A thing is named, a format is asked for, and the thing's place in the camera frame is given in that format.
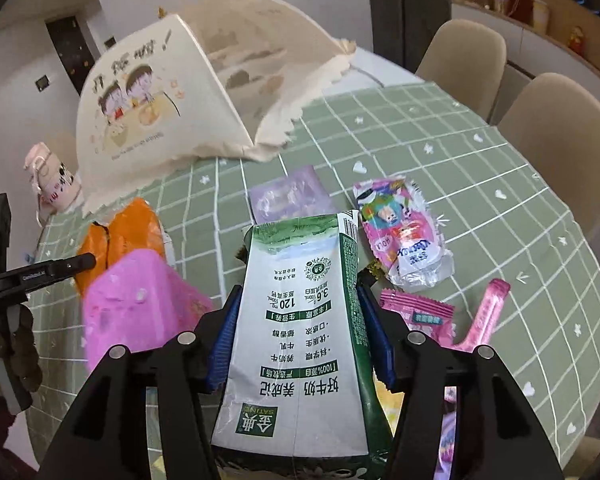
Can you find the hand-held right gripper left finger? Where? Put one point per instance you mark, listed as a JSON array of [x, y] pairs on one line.
[[224, 345]]

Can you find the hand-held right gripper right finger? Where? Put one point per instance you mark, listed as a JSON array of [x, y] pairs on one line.
[[377, 345]]

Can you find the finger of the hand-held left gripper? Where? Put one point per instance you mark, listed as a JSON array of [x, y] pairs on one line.
[[55, 267]]

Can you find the green white milk carton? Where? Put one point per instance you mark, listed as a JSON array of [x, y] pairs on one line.
[[290, 335]]

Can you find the person's left hand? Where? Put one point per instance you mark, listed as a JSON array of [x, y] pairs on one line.
[[22, 350]]

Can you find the small pink packet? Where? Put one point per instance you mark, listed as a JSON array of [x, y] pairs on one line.
[[420, 312]]

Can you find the pink printed cup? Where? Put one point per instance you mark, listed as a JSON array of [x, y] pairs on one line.
[[55, 185]]

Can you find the orange plastic bag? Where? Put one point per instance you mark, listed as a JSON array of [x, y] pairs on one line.
[[135, 235]]

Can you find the pink plastic box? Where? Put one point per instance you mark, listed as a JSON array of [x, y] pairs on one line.
[[140, 310]]

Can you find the pink stick wrapper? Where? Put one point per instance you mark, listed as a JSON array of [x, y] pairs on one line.
[[490, 310]]

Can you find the clear pink cartoon snack wrapper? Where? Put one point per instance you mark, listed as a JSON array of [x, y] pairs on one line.
[[405, 230]]

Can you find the purple toy figure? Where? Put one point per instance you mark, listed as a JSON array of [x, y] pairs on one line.
[[290, 192]]

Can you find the green checked tablecloth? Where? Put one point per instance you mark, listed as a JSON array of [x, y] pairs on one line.
[[480, 210]]

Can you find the beige cartoon mesh food cover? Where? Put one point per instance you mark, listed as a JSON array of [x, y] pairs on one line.
[[145, 110]]

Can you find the beige chair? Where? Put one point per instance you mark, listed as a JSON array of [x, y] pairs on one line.
[[555, 135], [460, 55]]

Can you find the wooden shelf cabinet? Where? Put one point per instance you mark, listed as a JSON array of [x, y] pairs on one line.
[[530, 40]]

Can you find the dark tall cabinet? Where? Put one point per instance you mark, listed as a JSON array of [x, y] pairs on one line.
[[410, 0]]

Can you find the wall switch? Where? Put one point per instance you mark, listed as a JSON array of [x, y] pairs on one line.
[[43, 83]]

